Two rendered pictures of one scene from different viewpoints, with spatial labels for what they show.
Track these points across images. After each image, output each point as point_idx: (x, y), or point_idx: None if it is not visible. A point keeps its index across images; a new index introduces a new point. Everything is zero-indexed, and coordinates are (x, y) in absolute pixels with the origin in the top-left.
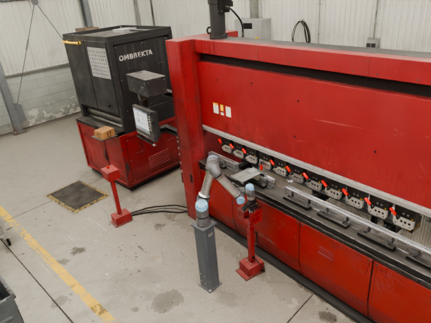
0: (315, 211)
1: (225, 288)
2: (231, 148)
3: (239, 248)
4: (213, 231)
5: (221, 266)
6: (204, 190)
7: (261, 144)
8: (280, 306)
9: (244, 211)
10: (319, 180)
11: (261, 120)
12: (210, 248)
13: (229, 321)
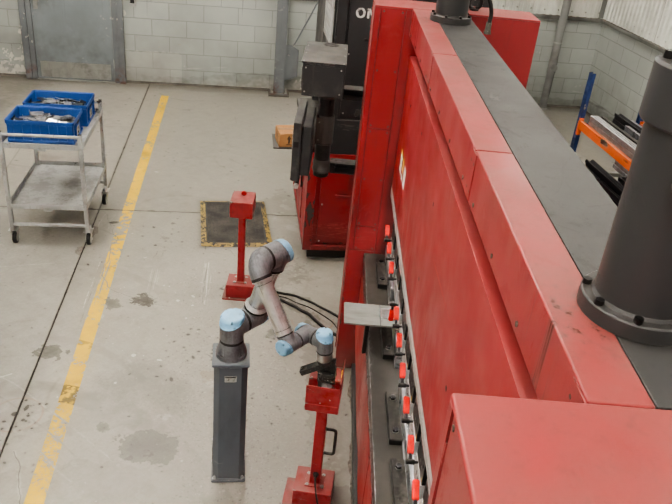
0: (398, 456)
1: (240, 491)
2: None
3: (339, 450)
4: (240, 377)
5: (278, 455)
6: (252, 297)
7: (404, 269)
8: None
9: (312, 377)
10: (412, 394)
11: (412, 219)
12: (226, 405)
13: None
